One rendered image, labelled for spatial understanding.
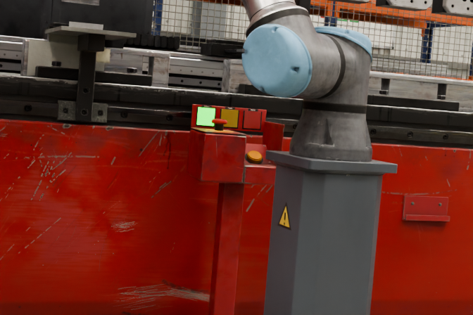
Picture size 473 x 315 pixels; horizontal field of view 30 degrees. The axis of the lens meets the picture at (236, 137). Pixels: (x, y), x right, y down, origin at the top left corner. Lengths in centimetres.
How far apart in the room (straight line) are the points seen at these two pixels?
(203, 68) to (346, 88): 122
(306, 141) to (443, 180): 116
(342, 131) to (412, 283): 118
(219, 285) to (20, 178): 56
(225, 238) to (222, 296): 15
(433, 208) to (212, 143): 82
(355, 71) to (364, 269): 35
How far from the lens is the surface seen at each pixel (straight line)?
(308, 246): 155
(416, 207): 264
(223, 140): 212
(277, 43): 145
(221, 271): 222
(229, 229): 220
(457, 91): 283
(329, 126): 156
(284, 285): 160
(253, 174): 214
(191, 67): 272
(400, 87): 272
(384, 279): 263
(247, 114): 229
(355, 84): 158
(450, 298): 277
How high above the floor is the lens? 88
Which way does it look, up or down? 3 degrees down
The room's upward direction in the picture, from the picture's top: 5 degrees clockwise
